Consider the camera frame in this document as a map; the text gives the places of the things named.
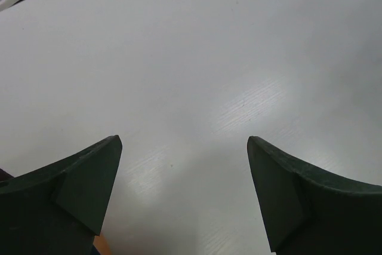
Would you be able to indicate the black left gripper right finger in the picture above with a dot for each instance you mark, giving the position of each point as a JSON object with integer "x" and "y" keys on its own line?
{"x": 308, "y": 210}

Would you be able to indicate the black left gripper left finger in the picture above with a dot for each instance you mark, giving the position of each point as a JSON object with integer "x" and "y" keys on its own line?
{"x": 59, "y": 208}

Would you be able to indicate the orange plastic basket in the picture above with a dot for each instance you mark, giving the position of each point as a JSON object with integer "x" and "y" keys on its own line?
{"x": 101, "y": 246}

